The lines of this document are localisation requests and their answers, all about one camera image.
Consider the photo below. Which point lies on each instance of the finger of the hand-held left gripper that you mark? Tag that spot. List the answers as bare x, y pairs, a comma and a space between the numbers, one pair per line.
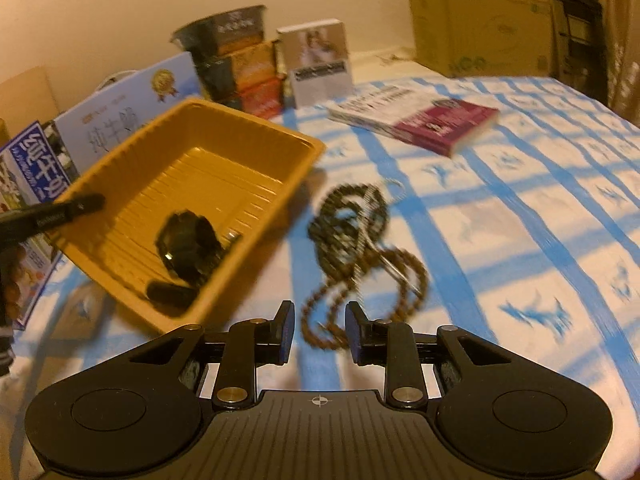
55, 215

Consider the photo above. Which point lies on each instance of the red instant noodle bowl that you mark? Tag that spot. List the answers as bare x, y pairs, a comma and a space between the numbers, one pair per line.
262, 100

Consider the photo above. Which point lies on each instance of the blue checkered tablecloth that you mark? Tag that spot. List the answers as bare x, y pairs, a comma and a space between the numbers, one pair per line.
525, 185

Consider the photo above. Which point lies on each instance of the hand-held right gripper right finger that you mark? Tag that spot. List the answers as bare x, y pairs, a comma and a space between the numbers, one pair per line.
352, 330

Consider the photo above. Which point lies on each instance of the light wooden board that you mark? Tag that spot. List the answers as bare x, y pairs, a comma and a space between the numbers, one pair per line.
25, 92

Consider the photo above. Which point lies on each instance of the yellow plastic tray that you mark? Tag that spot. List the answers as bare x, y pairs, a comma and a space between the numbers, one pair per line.
200, 170

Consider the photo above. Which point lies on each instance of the orange instant noodle bowl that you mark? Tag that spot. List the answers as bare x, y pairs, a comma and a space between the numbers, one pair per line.
245, 67

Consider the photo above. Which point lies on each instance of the beige patterned curtain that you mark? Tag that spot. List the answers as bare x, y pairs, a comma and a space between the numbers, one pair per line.
622, 35

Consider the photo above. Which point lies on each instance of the large cardboard box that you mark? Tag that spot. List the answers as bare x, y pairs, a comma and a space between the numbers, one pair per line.
475, 15

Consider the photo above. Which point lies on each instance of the black wrist watch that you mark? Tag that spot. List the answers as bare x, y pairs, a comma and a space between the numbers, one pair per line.
187, 247

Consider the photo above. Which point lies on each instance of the small white product box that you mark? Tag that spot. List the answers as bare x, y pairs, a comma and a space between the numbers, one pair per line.
320, 60

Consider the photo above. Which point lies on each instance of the blue cartoon milk carton box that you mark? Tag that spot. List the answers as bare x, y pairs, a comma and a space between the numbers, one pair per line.
35, 160

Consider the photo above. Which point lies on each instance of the white and maroon book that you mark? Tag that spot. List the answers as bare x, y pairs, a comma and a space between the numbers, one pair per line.
425, 122

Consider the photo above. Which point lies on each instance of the milk box with cow picture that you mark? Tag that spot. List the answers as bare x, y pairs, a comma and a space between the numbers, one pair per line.
125, 110

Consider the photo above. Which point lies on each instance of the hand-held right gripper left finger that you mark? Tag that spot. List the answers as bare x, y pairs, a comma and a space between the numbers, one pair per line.
287, 330

